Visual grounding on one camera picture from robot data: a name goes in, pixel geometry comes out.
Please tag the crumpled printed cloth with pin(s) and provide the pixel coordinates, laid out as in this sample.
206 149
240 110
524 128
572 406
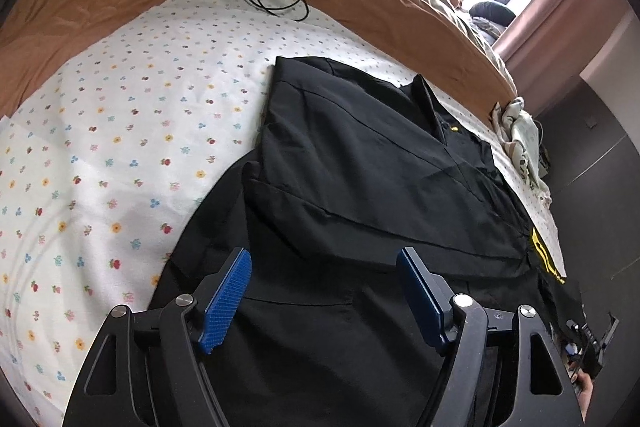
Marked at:
522 132

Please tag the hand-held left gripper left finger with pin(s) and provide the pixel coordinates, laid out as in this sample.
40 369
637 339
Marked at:
226 302

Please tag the white floral bedsheet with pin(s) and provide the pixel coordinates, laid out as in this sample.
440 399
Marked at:
125 132

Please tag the pink curtain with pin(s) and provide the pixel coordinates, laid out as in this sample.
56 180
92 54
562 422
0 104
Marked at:
560 17

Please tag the dark cloth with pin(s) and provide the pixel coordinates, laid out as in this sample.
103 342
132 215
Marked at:
492 13

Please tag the person's right hand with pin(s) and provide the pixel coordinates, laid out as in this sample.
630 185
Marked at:
585 389

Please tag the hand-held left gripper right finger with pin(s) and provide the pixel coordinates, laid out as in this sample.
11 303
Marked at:
419 302

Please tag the black jacket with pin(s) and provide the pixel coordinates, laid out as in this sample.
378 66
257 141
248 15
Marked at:
350 157

